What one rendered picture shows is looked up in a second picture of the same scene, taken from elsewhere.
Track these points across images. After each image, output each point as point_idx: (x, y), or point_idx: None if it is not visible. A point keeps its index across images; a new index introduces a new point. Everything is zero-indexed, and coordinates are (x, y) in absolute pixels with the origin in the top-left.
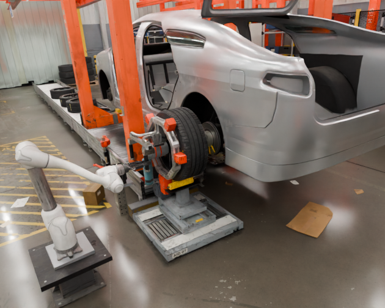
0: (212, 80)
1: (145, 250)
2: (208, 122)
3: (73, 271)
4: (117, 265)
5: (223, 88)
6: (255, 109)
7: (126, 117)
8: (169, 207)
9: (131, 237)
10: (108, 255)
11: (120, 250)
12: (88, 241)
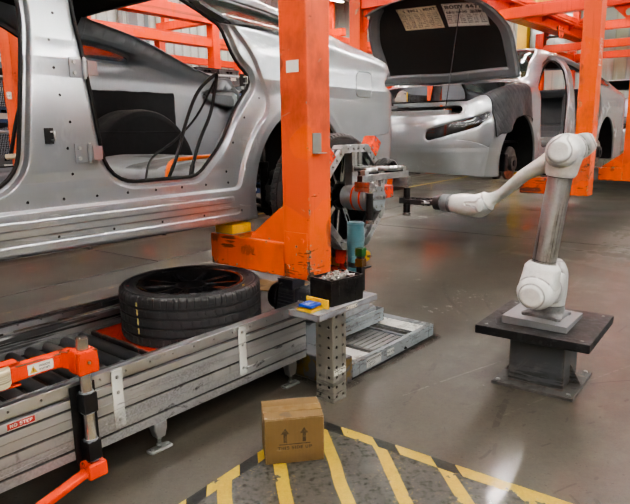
0: (333, 88)
1: (425, 353)
2: None
3: (565, 309)
4: (475, 362)
5: (347, 96)
6: (381, 115)
7: (325, 155)
8: (347, 311)
9: (404, 369)
10: (512, 301)
11: (444, 368)
12: (513, 307)
